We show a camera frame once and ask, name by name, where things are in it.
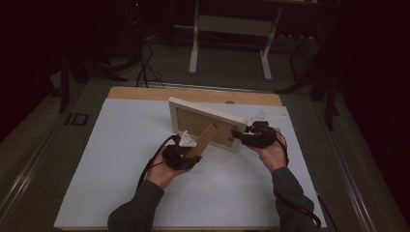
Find white metal desk frame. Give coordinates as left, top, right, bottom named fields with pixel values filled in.
left=188, top=0, right=320, bottom=81

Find person's left hand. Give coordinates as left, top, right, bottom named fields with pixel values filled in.
left=145, top=151, right=191, bottom=190

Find person's right hand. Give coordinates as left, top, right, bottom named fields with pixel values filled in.
left=249, top=128, right=289, bottom=173

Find metal floor strip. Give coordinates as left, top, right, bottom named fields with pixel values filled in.
left=146, top=81, right=275, bottom=95

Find wooden picture frame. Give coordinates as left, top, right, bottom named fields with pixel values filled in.
left=167, top=96, right=249, bottom=159

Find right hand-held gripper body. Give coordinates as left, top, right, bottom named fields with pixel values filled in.
left=243, top=110, right=289, bottom=149

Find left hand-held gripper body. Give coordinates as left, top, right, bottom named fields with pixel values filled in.
left=161, top=130, right=197, bottom=171

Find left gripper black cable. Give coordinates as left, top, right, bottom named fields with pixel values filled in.
left=135, top=134, right=180, bottom=191

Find black metal stand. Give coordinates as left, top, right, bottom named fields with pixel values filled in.
left=57, top=47, right=129, bottom=114
left=275, top=32, right=341, bottom=131

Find metal floor rail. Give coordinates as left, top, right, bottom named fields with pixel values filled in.
left=322, top=129, right=378, bottom=232
left=0, top=122, right=62, bottom=220

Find black floor socket plate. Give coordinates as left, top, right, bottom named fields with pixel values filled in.
left=66, top=112, right=90, bottom=127

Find black floor cables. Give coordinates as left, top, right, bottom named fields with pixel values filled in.
left=134, top=42, right=167, bottom=90

